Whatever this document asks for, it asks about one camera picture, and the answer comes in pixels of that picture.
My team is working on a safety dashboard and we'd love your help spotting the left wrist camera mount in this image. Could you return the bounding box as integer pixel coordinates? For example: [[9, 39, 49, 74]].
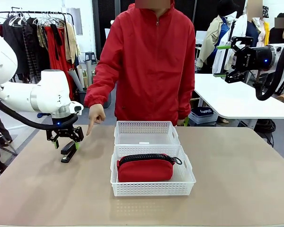
[[69, 101, 84, 116]]

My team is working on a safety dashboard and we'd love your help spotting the bystander in black shirt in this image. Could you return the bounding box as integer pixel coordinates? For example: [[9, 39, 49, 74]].
[[269, 13, 284, 45]]

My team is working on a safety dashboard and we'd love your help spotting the person's right hand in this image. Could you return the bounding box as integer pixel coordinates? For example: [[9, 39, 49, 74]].
[[86, 104, 107, 137]]

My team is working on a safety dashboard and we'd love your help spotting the black cable pile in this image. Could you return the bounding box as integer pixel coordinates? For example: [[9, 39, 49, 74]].
[[253, 119, 276, 148]]

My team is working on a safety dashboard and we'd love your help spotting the white background table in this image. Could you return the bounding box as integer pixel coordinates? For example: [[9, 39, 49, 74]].
[[194, 73, 284, 120]]

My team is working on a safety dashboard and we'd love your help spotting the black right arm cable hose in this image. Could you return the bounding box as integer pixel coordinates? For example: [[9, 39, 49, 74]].
[[255, 37, 284, 102]]

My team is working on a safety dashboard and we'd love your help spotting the beige hanging garment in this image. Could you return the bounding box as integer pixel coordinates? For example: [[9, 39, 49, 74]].
[[63, 22, 81, 65]]

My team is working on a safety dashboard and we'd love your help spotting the dark plaid hanging garment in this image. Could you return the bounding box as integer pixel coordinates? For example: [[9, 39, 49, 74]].
[[22, 21, 51, 82]]

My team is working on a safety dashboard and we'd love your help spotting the white perforated plastic basket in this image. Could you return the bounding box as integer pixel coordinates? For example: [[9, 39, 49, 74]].
[[110, 144, 197, 197], [114, 121, 181, 146]]

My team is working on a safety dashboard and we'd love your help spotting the black tripod pole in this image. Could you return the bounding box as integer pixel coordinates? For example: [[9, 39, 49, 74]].
[[220, 20, 237, 75]]

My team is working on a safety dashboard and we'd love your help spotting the black stapler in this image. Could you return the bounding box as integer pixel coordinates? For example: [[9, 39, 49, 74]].
[[60, 141, 78, 164]]

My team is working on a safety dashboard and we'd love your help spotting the black hanging garment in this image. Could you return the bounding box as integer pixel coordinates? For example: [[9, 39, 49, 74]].
[[1, 17, 30, 82]]

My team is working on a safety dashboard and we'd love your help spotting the red hanging dress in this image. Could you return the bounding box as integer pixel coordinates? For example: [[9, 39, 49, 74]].
[[44, 25, 74, 100]]

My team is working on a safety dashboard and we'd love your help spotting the red zipper pouch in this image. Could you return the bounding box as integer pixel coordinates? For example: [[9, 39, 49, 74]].
[[116, 153, 183, 183]]

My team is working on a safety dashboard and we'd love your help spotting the black stool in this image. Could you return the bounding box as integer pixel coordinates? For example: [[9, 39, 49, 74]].
[[84, 52, 96, 65]]

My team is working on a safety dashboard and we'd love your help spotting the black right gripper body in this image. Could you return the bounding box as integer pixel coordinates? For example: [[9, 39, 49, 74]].
[[233, 45, 275, 72]]

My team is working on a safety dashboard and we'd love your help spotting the black metal clothes rack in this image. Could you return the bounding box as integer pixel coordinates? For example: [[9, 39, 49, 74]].
[[0, 7, 77, 100]]

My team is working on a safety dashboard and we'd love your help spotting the person's right forearm red sleeve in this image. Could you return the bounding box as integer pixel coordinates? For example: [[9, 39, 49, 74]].
[[84, 75, 117, 110]]

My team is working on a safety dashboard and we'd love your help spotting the grey cardboard tube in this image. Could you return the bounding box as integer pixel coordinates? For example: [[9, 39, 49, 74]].
[[68, 68, 84, 92]]

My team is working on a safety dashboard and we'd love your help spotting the person's left forearm red sleeve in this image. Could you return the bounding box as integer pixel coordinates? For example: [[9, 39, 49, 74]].
[[177, 78, 196, 122]]

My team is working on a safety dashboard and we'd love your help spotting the mannequin in beige jacket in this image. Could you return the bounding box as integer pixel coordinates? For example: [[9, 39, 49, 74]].
[[195, 0, 233, 74]]

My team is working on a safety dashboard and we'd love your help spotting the yellow hanging garment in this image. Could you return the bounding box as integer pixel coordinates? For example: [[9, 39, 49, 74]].
[[262, 20, 271, 47]]

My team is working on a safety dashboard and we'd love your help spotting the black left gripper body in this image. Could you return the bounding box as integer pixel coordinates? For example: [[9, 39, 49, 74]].
[[48, 115, 82, 137]]

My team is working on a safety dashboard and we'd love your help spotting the person in red jacket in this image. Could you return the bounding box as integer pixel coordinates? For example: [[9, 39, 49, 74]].
[[84, 0, 196, 127]]

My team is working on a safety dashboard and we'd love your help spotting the white crate with dark cloth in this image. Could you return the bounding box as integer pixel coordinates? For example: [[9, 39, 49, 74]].
[[188, 107, 219, 125]]

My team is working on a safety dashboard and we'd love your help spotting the beige cardboard tube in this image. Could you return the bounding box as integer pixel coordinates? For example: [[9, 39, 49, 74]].
[[76, 64, 88, 89]]

